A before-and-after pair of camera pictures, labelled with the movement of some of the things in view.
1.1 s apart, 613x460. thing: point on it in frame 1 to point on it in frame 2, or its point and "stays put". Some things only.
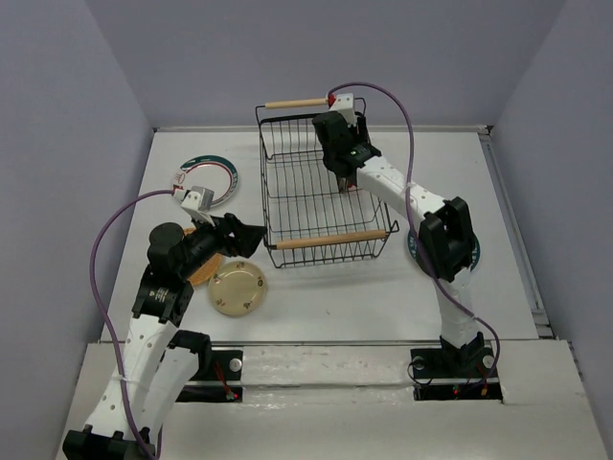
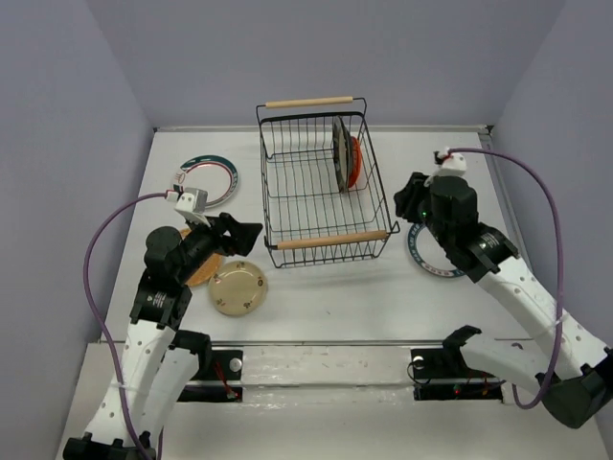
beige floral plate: x=237 y=287 stays put
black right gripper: x=363 y=127 to x=408 y=197
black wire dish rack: x=306 y=219 stays put
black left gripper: x=246 y=237 stays put
